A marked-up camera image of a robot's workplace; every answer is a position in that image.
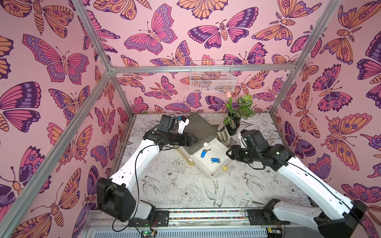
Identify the blue tagged key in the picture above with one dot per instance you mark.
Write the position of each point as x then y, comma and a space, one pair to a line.
215, 160
204, 152

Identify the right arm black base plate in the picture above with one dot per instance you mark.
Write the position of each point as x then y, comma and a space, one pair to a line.
263, 217

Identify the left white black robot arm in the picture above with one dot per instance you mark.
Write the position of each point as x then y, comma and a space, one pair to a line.
114, 194

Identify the white drawer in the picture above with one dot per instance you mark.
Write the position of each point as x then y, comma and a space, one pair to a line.
218, 150

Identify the aluminium front rail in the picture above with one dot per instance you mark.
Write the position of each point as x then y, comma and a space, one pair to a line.
224, 217

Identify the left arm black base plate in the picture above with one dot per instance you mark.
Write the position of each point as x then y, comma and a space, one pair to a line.
155, 219

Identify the grey cream three-drawer chest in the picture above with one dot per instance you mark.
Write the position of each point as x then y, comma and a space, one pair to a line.
202, 130

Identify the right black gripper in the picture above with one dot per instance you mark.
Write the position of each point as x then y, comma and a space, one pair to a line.
235, 151

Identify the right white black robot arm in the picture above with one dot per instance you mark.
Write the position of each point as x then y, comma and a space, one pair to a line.
334, 216

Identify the potted green plant pink tulip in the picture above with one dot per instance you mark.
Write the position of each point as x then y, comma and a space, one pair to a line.
243, 110

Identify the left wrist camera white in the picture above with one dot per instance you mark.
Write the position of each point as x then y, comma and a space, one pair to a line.
183, 121

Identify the white wire wall basket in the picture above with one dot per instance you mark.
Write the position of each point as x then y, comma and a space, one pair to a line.
212, 78

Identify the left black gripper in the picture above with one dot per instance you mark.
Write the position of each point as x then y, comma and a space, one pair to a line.
184, 136

